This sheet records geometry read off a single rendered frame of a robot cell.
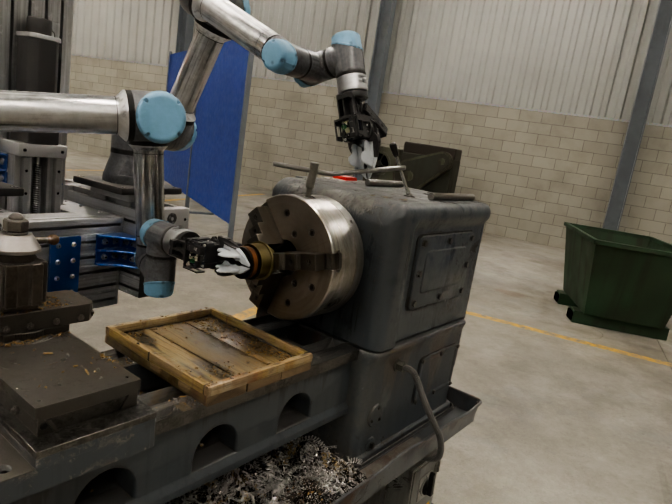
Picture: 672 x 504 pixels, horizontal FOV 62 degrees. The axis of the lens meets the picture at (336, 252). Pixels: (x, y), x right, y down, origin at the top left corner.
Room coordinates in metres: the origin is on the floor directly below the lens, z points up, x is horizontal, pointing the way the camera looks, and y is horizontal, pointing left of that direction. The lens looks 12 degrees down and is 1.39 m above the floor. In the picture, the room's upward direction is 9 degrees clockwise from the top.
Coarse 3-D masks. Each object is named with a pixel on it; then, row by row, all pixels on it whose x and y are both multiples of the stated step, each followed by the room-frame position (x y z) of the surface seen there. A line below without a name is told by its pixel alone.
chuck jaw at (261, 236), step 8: (256, 208) 1.35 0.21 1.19; (264, 208) 1.37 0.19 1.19; (256, 216) 1.36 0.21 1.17; (264, 216) 1.35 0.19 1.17; (272, 216) 1.37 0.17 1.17; (256, 224) 1.32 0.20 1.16; (264, 224) 1.33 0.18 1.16; (272, 224) 1.35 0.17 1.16; (256, 232) 1.32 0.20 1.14; (264, 232) 1.32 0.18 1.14; (272, 232) 1.34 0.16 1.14; (248, 240) 1.30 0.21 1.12; (256, 240) 1.29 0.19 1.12; (264, 240) 1.30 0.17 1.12; (272, 240) 1.32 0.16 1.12; (280, 240) 1.34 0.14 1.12; (272, 248) 1.34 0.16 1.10
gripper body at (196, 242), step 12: (180, 240) 1.27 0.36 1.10; (192, 240) 1.21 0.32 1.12; (204, 240) 1.25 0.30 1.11; (216, 240) 1.25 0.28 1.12; (180, 252) 1.27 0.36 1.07; (192, 252) 1.21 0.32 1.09; (204, 252) 1.21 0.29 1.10; (216, 252) 1.24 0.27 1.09; (192, 264) 1.24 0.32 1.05; (204, 264) 1.21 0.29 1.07; (216, 264) 1.24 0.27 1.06
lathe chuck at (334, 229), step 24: (288, 216) 1.34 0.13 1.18; (312, 216) 1.30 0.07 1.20; (336, 216) 1.33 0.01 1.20; (288, 240) 1.34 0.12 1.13; (312, 240) 1.29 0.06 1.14; (336, 240) 1.27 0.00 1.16; (288, 288) 1.32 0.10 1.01; (312, 288) 1.29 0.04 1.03; (336, 288) 1.27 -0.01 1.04; (288, 312) 1.32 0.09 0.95; (312, 312) 1.27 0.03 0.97
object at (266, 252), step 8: (240, 248) 1.23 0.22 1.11; (248, 248) 1.23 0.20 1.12; (256, 248) 1.24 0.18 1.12; (264, 248) 1.25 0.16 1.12; (248, 256) 1.21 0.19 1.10; (256, 256) 1.22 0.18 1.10; (264, 256) 1.23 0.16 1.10; (272, 256) 1.25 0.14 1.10; (256, 264) 1.21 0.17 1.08; (264, 264) 1.23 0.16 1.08; (272, 264) 1.24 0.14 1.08; (248, 272) 1.21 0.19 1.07; (256, 272) 1.23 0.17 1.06; (264, 272) 1.24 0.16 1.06
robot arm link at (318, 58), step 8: (312, 56) 1.44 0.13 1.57; (320, 56) 1.47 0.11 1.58; (312, 64) 1.44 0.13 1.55; (320, 64) 1.46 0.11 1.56; (312, 72) 1.45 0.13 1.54; (320, 72) 1.47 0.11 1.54; (328, 72) 1.47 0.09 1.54; (296, 80) 1.51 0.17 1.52; (304, 80) 1.47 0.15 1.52; (312, 80) 1.48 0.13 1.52; (320, 80) 1.49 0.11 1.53
